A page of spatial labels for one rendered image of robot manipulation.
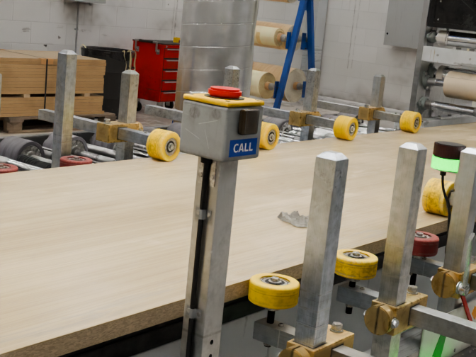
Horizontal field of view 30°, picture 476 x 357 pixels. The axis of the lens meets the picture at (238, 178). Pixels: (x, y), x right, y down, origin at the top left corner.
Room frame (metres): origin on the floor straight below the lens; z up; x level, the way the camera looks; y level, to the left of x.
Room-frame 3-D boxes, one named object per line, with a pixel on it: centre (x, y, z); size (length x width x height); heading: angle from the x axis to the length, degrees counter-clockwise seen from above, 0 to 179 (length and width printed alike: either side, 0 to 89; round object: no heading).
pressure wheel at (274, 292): (1.35, -0.07, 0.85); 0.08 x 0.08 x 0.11
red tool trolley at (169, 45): (10.02, 0.93, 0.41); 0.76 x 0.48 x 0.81; 145
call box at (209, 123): (1.05, 0.03, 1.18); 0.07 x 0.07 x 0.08; 53
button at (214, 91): (1.05, 0.03, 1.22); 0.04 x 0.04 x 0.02
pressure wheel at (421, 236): (1.75, -0.38, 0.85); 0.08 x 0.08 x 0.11
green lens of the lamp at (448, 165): (1.68, -0.40, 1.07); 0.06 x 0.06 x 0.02
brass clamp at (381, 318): (1.47, -0.30, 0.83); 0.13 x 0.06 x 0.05; 143
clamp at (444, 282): (1.67, -0.45, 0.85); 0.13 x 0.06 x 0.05; 143
